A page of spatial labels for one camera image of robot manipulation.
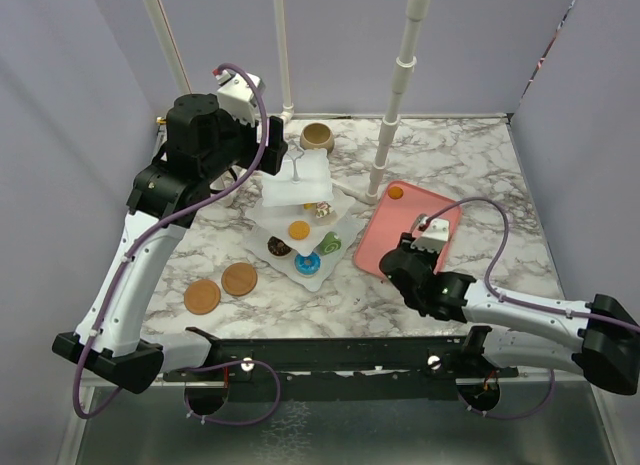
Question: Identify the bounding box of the orange cookie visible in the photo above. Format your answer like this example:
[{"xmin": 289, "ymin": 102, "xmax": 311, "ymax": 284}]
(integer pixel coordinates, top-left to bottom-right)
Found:
[{"xmin": 387, "ymin": 186, "xmax": 404, "ymax": 200}]

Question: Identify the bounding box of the yellow round biscuit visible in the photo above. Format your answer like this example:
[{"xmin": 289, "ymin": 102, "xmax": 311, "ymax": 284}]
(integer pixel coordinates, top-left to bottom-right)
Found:
[{"xmin": 288, "ymin": 220, "xmax": 311, "ymax": 240}]

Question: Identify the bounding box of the blue frosted donut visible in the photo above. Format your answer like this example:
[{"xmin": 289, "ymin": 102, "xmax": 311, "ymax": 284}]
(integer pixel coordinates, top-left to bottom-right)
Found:
[{"xmin": 294, "ymin": 252, "xmax": 321, "ymax": 277}]

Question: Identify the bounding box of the white tiered serving stand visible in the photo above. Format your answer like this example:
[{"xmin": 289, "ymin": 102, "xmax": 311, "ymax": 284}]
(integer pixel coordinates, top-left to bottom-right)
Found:
[{"xmin": 246, "ymin": 149, "xmax": 364, "ymax": 292}]

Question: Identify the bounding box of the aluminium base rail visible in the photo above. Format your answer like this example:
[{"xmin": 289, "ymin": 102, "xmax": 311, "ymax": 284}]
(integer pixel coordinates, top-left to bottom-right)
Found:
[{"xmin": 78, "ymin": 342, "xmax": 609, "ymax": 389}]

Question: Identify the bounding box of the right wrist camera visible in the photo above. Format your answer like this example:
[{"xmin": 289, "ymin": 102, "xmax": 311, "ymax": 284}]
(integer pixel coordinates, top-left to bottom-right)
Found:
[{"xmin": 410, "ymin": 215, "xmax": 450, "ymax": 253}]

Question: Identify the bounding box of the beige ceramic cup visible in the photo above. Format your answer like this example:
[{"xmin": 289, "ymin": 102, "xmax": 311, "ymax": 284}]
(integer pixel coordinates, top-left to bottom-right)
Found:
[{"xmin": 300, "ymin": 122, "xmax": 335, "ymax": 154}]

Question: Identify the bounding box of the pink serving tray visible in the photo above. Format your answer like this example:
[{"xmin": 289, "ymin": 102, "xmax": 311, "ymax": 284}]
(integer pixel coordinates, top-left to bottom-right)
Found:
[{"xmin": 354, "ymin": 180, "xmax": 454, "ymax": 278}]

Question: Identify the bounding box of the wooden coaster near edge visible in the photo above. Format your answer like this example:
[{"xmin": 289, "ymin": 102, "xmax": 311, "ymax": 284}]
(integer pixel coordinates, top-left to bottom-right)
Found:
[{"xmin": 183, "ymin": 279, "xmax": 221, "ymax": 315}]

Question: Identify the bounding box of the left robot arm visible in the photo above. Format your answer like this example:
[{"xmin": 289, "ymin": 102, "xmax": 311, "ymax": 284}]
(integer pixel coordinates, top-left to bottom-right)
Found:
[{"xmin": 52, "ymin": 91, "xmax": 286, "ymax": 394}]

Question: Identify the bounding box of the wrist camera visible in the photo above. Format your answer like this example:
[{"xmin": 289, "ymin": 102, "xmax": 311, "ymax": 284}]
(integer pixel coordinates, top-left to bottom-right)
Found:
[
  {"xmin": 213, "ymin": 68, "xmax": 259, "ymax": 126},
  {"xmin": 410, "ymin": 215, "xmax": 450, "ymax": 253}
]

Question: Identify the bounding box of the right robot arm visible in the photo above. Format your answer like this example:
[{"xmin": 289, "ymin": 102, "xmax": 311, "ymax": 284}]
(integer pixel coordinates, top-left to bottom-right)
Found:
[{"xmin": 379, "ymin": 232, "xmax": 639, "ymax": 396}]

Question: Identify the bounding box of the white pvc frame left pole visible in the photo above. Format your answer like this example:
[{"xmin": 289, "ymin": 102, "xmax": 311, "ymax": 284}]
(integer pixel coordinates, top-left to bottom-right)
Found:
[{"xmin": 142, "ymin": 0, "xmax": 192, "ymax": 94}]

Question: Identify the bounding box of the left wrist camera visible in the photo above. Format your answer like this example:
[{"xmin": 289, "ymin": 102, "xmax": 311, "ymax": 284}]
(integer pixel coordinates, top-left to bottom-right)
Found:
[{"xmin": 213, "ymin": 68, "xmax": 259, "ymax": 126}]

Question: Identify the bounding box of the wooden coaster near stand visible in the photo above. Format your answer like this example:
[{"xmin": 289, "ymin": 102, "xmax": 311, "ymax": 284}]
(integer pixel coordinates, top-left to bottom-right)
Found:
[{"xmin": 221, "ymin": 262, "xmax": 258, "ymax": 297}]

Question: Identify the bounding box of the white pvc frame middle pole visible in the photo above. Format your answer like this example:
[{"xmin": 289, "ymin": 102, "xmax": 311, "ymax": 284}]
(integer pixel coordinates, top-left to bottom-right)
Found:
[{"xmin": 273, "ymin": 0, "xmax": 294, "ymax": 123}]

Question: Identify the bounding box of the chocolate donut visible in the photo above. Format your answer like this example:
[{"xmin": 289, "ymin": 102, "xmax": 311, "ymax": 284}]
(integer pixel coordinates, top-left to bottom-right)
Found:
[{"xmin": 266, "ymin": 236, "xmax": 292, "ymax": 258}]

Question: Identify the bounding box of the white pvc frame right pole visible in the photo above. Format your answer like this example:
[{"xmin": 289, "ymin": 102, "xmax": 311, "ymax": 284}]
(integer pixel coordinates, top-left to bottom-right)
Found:
[{"xmin": 334, "ymin": 0, "xmax": 432, "ymax": 205}]

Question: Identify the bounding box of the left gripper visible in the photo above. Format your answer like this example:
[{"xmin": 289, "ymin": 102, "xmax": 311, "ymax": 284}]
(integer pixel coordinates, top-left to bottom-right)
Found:
[{"xmin": 201, "ymin": 101, "xmax": 288, "ymax": 182}]

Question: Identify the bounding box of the chocolate swiss roll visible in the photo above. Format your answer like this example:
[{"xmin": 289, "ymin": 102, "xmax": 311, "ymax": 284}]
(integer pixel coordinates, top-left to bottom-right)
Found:
[{"xmin": 314, "ymin": 202, "xmax": 335, "ymax": 223}]

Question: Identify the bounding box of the white pvc frame pole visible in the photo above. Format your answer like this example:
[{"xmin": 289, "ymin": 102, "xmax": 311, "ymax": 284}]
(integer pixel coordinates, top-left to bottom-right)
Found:
[
  {"xmin": 273, "ymin": 0, "xmax": 294, "ymax": 123},
  {"xmin": 334, "ymin": 0, "xmax": 432, "ymax": 205},
  {"xmin": 142, "ymin": 0, "xmax": 192, "ymax": 94}
]

